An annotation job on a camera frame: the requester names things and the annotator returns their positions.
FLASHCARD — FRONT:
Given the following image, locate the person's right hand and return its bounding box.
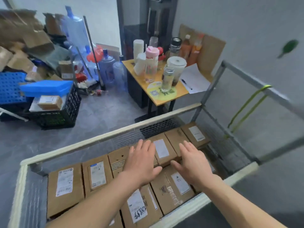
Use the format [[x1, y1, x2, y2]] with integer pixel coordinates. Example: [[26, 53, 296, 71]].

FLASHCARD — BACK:
[[170, 141, 223, 190]]

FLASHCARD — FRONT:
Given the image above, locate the person's left hand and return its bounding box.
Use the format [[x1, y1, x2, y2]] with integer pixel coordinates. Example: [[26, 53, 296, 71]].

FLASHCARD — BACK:
[[122, 139, 163, 186]]

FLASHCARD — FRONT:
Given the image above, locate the parcel with handwritten label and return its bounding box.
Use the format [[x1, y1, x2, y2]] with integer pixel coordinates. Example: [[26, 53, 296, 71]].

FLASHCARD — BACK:
[[129, 140, 158, 168]]

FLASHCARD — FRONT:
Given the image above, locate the large labelled cardboard box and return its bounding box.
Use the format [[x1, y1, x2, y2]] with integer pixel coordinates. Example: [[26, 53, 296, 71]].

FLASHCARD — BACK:
[[204, 149, 225, 181], [150, 163, 196, 215]]

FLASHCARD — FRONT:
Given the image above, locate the green striped holed cardboard box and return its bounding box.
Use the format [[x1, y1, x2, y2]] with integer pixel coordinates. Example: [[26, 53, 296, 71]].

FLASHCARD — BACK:
[[108, 146, 131, 178]]

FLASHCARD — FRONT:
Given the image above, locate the parcel with long label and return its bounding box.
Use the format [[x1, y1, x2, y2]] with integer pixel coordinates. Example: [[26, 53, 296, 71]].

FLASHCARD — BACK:
[[148, 132, 179, 167]]

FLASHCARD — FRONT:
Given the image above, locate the metal wire cage cart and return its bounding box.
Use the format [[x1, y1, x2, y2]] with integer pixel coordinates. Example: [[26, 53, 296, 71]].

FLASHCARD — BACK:
[[8, 60, 304, 228]]

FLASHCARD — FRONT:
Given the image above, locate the small parcel white label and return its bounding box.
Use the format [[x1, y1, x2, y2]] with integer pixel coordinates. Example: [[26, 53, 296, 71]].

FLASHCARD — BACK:
[[181, 122, 211, 150]]

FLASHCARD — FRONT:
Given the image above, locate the barcode printed medium cardboard box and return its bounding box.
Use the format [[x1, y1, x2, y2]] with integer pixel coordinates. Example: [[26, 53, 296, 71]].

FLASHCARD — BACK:
[[164, 127, 190, 157]]

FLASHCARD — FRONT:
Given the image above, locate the scribbled label printed cardboard box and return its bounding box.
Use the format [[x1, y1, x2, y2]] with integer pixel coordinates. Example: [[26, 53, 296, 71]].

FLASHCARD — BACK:
[[120, 183, 164, 228]]

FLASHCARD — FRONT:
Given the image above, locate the parcel with blue-top label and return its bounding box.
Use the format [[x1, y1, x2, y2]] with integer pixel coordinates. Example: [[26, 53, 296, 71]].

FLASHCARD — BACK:
[[82, 154, 114, 199]]

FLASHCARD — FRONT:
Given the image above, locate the person's left forearm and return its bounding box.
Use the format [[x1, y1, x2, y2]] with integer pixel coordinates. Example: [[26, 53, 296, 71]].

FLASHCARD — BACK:
[[46, 173, 148, 228]]

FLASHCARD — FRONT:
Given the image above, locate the person's right forearm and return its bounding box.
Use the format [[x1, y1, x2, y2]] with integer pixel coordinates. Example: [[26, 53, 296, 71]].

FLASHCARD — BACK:
[[204, 180, 288, 228]]

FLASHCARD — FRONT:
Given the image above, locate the yellow-green round sticker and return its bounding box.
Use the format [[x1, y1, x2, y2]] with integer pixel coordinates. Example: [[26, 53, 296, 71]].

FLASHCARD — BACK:
[[146, 80, 177, 101]]

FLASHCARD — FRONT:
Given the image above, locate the black pen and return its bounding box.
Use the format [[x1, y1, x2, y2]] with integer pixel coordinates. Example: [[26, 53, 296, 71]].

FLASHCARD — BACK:
[[181, 79, 193, 91]]

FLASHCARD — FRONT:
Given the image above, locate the clear glass jar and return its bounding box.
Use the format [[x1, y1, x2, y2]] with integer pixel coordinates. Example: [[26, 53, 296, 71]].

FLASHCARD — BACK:
[[161, 64, 175, 93]]

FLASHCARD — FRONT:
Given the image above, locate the heap of mixed rubbish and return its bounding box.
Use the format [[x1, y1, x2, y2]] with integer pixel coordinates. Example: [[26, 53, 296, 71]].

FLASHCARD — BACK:
[[76, 68, 110, 97]]

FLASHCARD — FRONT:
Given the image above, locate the white paper sheet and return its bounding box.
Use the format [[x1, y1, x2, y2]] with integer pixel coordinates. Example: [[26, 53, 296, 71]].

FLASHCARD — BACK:
[[179, 63, 212, 95]]

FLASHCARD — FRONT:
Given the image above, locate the blue water jug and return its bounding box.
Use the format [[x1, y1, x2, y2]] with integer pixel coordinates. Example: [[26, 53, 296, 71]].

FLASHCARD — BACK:
[[113, 55, 128, 91], [98, 49, 116, 85]]

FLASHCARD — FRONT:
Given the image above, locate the small yellow table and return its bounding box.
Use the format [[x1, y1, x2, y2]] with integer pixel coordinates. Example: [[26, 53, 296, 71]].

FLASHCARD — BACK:
[[122, 59, 189, 107]]

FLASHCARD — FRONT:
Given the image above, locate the black plastic crate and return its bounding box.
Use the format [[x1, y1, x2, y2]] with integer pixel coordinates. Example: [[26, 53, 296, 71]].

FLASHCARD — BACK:
[[0, 103, 31, 123], [29, 85, 82, 130]]

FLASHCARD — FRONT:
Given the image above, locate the white plastic cup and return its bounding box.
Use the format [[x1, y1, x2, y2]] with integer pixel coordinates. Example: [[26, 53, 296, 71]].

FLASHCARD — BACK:
[[134, 52, 147, 76]]

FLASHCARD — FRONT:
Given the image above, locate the pink lid clear tumbler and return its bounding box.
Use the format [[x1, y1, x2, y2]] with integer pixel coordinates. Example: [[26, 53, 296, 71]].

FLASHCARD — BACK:
[[144, 46, 160, 83]]

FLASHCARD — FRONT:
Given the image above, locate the white lid drink cup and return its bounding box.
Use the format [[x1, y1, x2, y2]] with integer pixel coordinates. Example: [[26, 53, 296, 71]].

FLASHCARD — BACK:
[[167, 56, 187, 86]]

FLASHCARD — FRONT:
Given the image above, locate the small brown carton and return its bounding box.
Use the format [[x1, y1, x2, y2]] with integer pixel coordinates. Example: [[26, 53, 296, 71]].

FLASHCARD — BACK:
[[38, 95, 63, 111]]

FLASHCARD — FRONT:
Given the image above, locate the red lid bottle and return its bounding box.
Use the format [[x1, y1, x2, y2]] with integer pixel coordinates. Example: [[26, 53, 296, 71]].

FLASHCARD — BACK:
[[157, 47, 167, 61]]

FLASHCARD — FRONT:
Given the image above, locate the orange drink bottle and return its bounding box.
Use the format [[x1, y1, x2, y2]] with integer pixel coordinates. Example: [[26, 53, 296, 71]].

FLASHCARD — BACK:
[[187, 34, 205, 67]]

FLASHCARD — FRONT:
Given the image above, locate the red plastic object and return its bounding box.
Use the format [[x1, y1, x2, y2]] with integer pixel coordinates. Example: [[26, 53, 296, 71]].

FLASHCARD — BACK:
[[86, 46, 104, 63]]

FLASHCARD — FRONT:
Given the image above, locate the brown tea bottle white cap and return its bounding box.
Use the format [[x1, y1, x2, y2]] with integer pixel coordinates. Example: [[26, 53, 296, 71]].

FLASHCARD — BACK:
[[179, 34, 192, 61]]

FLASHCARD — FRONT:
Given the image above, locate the upright brown carton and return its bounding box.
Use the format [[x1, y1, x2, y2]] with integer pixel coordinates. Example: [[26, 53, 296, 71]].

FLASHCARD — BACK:
[[59, 60, 74, 80]]

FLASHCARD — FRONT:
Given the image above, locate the black lid steel flask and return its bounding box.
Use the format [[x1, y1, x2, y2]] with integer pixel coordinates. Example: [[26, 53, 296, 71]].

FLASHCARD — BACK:
[[169, 37, 183, 58]]

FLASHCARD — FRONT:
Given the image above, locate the blue plastic box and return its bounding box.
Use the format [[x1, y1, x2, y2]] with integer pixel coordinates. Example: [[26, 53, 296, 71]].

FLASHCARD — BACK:
[[19, 80, 74, 98]]

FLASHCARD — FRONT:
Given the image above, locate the black water dispenser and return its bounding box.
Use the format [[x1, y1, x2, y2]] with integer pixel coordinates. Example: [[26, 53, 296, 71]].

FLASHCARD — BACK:
[[123, 0, 179, 62]]

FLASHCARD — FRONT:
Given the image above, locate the blue perforated plastic crate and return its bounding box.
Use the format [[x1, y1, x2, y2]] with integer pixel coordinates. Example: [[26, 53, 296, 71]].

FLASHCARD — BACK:
[[0, 71, 27, 105]]

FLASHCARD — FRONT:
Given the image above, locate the large pale blue jug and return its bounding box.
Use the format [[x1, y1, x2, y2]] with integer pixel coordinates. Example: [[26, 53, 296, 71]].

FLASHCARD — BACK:
[[60, 6, 91, 49]]

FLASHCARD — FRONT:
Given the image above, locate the yellow-green rope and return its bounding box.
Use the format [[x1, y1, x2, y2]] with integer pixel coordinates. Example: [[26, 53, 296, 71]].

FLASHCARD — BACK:
[[227, 85, 272, 133]]

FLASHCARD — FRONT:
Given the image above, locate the green popsicle wall hook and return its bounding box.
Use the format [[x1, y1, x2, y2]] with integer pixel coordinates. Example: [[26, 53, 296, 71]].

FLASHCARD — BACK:
[[276, 39, 300, 59]]

